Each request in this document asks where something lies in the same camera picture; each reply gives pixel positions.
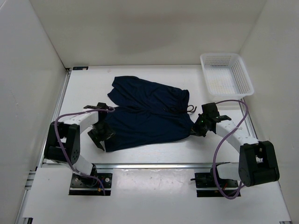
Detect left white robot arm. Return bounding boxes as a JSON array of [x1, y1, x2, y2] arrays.
[[44, 103, 115, 187]]

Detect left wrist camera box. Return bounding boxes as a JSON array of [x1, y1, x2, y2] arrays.
[[83, 102, 109, 110]]

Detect white plastic mesh basket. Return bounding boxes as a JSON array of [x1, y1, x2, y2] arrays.
[[200, 53, 254, 101]]

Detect aluminium front rail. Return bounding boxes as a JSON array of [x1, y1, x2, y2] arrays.
[[37, 162, 239, 171]]

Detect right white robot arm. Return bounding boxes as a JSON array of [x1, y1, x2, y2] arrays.
[[192, 114, 280, 187]]

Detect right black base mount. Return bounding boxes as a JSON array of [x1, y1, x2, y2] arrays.
[[190, 173, 239, 198]]

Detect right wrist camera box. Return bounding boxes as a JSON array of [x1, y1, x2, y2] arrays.
[[201, 103, 220, 118]]

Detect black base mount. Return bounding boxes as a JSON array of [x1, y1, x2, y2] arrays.
[[190, 173, 239, 198], [69, 173, 113, 196]]

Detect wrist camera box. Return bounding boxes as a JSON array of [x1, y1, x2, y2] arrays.
[[83, 102, 109, 110], [201, 103, 220, 118]]

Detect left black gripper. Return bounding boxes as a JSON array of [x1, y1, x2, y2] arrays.
[[87, 122, 116, 150]]

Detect navy blue shorts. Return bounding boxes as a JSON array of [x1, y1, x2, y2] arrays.
[[105, 76, 194, 152]]

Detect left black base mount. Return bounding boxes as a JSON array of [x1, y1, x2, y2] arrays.
[[69, 173, 113, 196]]

